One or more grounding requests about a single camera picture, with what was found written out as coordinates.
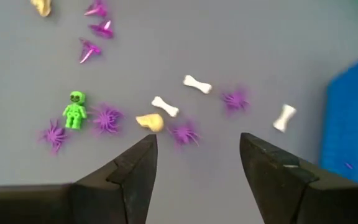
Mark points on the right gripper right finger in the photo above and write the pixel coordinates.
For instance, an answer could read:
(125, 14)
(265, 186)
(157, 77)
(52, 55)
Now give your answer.
(291, 193)

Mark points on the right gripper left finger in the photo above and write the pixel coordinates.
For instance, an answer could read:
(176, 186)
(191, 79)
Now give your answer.
(110, 193)

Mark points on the white toy bone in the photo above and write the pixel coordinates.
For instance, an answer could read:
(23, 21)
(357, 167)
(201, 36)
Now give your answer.
(197, 84)
(284, 117)
(165, 106)

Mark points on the cream toy skull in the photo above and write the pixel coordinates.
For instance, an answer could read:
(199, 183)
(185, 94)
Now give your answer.
(42, 6)
(151, 122)

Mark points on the blue plastic basket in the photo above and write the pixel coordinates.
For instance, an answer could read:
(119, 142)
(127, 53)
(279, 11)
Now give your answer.
(350, 124)

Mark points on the purple toy spider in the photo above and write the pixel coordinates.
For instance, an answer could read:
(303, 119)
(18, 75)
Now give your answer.
(54, 136)
(107, 119)
(183, 134)
(235, 101)

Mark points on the purple toy witch hat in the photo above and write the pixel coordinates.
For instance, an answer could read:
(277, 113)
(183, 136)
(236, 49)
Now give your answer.
(89, 49)
(102, 29)
(96, 9)

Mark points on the green toy skeleton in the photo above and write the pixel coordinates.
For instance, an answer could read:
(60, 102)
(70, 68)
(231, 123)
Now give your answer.
(75, 112)

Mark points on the grey table mat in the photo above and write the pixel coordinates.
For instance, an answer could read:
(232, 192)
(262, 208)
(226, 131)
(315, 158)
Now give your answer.
(197, 46)

